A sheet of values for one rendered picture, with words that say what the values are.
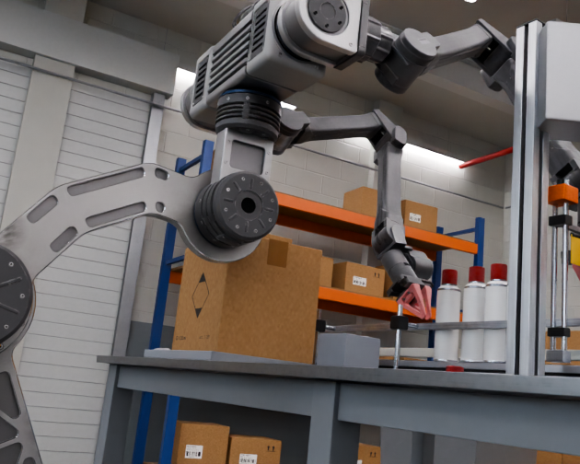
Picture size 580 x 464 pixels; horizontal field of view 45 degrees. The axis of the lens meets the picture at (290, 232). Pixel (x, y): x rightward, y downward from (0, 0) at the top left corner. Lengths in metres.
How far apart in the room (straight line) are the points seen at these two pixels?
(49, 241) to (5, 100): 4.33
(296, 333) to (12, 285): 0.68
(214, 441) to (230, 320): 3.57
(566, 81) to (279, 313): 0.77
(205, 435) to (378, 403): 4.00
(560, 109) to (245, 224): 0.61
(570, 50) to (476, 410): 0.69
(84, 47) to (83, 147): 0.79
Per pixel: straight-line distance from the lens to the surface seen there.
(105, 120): 5.77
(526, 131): 1.32
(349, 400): 1.13
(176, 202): 1.43
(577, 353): 1.41
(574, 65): 1.34
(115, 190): 1.40
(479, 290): 1.51
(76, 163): 5.62
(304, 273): 1.62
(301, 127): 1.76
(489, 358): 1.46
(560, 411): 0.87
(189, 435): 4.99
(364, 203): 5.78
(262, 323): 1.56
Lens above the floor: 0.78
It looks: 13 degrees up
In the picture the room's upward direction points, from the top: 6 degrees clockwise
